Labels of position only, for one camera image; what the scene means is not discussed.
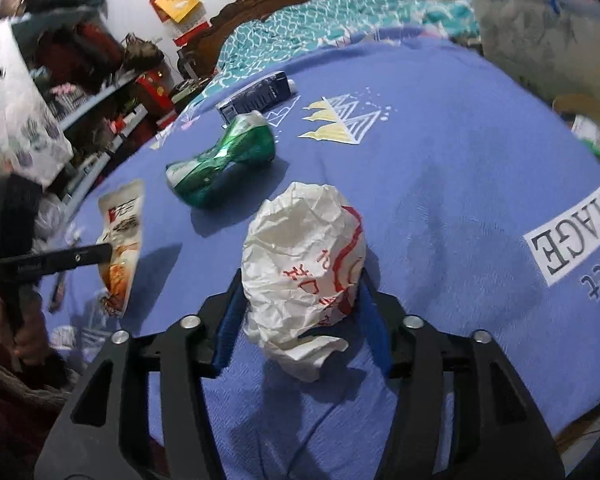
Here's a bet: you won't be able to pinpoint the orange and white snack packet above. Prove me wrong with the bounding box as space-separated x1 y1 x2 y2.
97 180 146 319

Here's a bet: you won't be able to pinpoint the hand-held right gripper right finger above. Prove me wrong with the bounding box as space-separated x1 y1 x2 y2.
356 271 566 480

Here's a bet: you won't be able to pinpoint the brown bag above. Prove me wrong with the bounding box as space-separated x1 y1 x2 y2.
122 34 164 69

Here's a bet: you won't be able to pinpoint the crushed green can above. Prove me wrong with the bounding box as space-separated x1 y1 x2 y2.
166 112 277 209

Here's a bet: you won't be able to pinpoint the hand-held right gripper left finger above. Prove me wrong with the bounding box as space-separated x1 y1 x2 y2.
32 267 246 480

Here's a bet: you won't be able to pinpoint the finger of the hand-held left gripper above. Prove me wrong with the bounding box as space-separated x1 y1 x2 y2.
0 175 43 261
0 241 115 283

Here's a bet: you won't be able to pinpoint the blue printed blanket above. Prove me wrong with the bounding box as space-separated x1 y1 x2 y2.
37 35 600 480

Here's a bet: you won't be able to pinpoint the dark wooden headboard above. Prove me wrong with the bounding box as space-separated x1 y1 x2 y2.
177 0 363 81

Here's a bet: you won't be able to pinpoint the white cactus print paper bag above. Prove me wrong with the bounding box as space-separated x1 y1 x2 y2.
0 17 75 188

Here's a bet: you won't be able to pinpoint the person's left hand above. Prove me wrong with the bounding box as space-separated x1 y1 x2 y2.
10 304 52 373

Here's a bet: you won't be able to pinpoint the clear plastic storage bag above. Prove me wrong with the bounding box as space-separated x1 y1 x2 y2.
452 0 600 106

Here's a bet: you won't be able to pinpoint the red box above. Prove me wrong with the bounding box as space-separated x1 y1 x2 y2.
135 71 174 112

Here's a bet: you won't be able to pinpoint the red bags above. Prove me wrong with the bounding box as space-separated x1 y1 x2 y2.
35 22 123 93

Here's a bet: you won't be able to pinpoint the teal patterned quilt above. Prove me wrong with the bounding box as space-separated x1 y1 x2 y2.
215 0 481 97

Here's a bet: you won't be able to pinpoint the white paper wrapper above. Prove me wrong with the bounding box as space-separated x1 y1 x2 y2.
241 181 368 383

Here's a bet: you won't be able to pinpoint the yellow and red wall calendar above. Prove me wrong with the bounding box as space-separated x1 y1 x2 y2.
149 0 204 24

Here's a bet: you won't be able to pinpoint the grey metal shelf rack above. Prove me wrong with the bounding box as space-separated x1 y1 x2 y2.
10 7 153 201

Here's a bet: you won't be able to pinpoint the dark blue carton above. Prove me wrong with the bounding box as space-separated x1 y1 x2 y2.
216 71 299 124

